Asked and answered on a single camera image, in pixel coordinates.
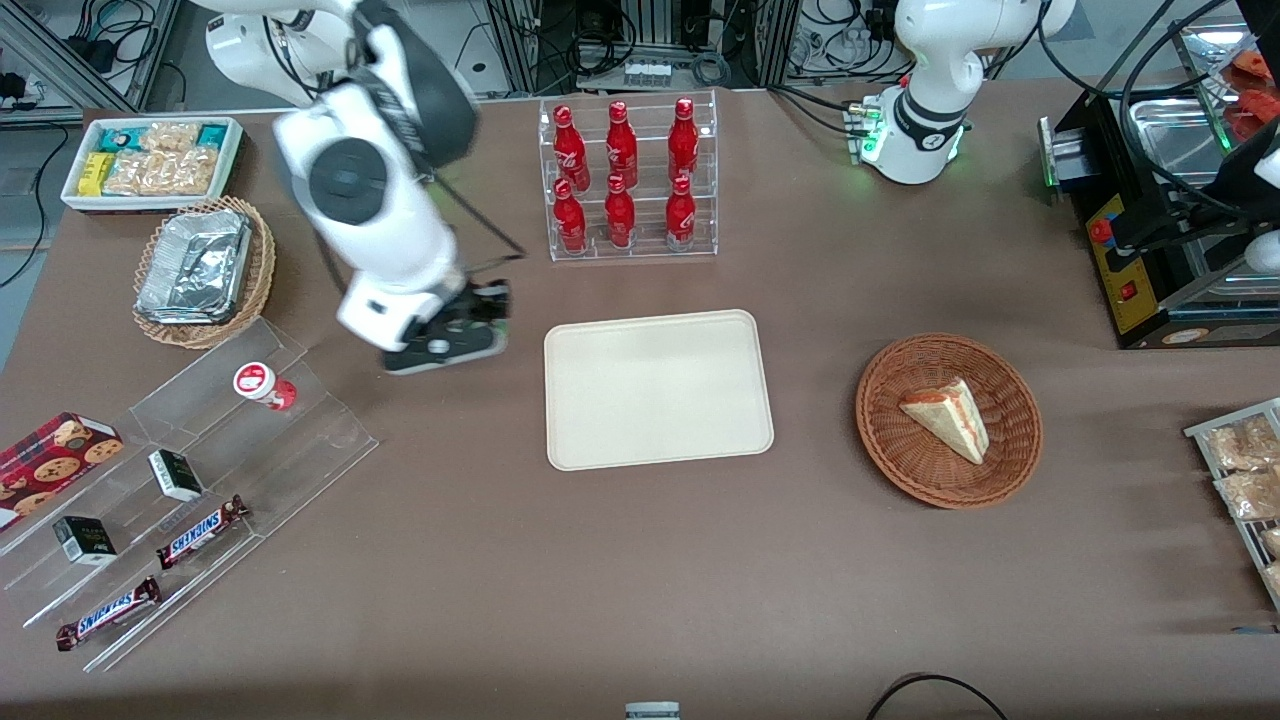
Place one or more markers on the clear bag of pastry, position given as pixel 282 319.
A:
pixel 1250 495
pixel 1274 578
pixel 1272 543
pixel 1245 445

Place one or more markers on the red cola bottle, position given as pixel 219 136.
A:
pixel 571 222
pixel 680 216
pixel 621 145
pixel 620 218
pixel 683 142
pixel 570 150

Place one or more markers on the teal snack packet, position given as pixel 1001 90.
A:
pixel 120 139
pixel 212 136

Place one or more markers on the round brown wicker basket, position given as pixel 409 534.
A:
pixel 900 450

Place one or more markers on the aluminium frame profile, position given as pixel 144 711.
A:
pixel 140 60

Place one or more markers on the clear acrylic bottle rack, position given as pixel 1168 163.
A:
pixel 645 250

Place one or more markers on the black food warmer cabinet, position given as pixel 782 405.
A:
pixel 1130 300

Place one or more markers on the white power strip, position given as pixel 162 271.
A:
pixel 646 74

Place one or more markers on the red yogurt cup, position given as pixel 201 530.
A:
pixel 258 382

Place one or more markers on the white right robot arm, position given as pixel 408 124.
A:
pixel 400 230

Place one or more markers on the orange red wrapped food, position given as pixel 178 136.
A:
pixel 1255 115
pixel 1255 65

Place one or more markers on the oval tan wicker basket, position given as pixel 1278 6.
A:
pixel 262 270

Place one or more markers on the small black white box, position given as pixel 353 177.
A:
pixel 84 541
pixel 176 476

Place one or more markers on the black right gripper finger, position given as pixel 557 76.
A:
pixel 450 350
pixel 485 300

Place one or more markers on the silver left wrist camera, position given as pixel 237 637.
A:
pixel 1265 255

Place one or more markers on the aluminium foil containers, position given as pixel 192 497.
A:
pixel 200 265

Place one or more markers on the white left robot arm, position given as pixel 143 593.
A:
pixel 925 120

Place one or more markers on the tray of packaged pastries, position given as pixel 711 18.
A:
pixel 1235 520

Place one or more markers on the red plaid cookie box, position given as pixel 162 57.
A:
pixel 55 465

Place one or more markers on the beige plastic tray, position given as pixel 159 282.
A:
pixel 655 390

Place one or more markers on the grey metal bracket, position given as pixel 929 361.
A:
pixel 652 711

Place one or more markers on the clear rice cracker bag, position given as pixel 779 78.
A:
pixel 170 136
pixel 160 172

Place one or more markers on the brown snickers bar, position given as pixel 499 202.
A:
pixel 108 613
pixel 200 532

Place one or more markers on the wrapped triangle sandwich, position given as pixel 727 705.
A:
pixel 950 418

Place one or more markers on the yellow snack packet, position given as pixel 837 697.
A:
pixel 95 174

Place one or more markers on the white rectangular snack bin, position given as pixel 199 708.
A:
pixel 232 165

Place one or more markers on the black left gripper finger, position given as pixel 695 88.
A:
pixel 1150 233
pixel 1218 232

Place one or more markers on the blue tape strip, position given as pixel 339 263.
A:
pixel 1255 630

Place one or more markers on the clear acrylic stepped shelf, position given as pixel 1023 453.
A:
pixel 290 450

